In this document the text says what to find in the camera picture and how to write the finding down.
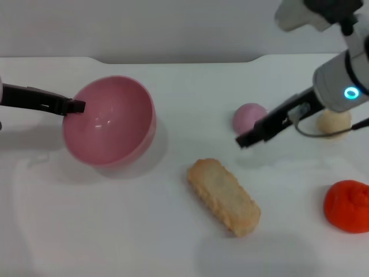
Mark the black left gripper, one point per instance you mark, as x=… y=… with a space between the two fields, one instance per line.
x=34 y=99

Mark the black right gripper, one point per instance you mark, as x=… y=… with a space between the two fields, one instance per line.
x=288 y=115

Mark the pink plastic bowl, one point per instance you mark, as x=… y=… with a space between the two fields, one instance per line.
x=109 y=132

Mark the long orange striped bread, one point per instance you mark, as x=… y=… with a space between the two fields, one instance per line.
x=225 y=196

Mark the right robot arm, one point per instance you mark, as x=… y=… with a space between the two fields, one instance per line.
x=346 y=78

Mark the round pink bun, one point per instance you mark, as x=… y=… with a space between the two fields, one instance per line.
x=246 y=118

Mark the beige knotted bun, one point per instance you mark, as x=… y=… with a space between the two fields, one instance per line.
x=331 y=122

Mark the red-orange lumpy fruit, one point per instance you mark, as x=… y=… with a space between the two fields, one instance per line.
x=347 y=206

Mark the right wrist camera housing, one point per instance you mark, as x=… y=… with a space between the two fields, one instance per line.
x=311 y=11

